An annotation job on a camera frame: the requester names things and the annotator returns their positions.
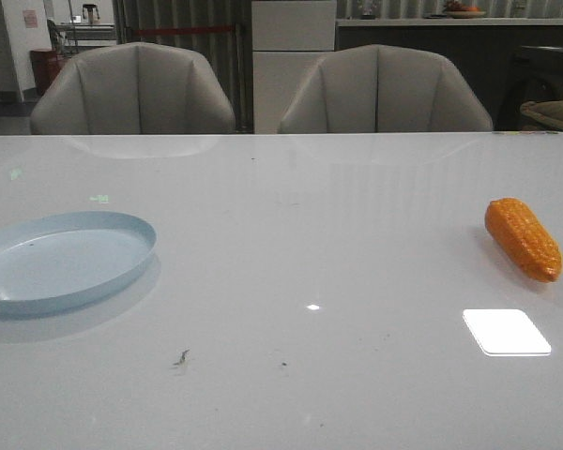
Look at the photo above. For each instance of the orange plastic corn cob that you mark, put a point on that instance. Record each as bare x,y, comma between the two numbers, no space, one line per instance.
521,235

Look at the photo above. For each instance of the light blue round plate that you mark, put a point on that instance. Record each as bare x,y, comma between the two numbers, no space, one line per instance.
62,262

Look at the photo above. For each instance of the right beige upholstered chair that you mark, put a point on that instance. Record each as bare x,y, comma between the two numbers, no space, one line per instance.
383,89

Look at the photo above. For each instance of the beige upholstered chair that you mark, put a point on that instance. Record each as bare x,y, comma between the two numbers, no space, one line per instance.
134,88
383,89

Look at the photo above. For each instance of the white drawer cabinet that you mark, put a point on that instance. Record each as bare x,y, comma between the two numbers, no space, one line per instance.
287,37

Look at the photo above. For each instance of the left beige upholstered chair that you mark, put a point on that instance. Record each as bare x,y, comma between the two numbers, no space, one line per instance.
134,88

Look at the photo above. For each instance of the fruit bowl on counter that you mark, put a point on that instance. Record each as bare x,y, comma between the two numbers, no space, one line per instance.
458,10

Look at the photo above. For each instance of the dark counter with white top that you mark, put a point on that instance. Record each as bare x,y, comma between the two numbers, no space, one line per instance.
505,61

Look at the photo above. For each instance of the red bin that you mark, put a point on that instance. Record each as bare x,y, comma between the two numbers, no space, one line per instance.
46,66

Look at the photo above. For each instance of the tan cushion at right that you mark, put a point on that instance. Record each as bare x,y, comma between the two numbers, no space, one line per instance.
542,116

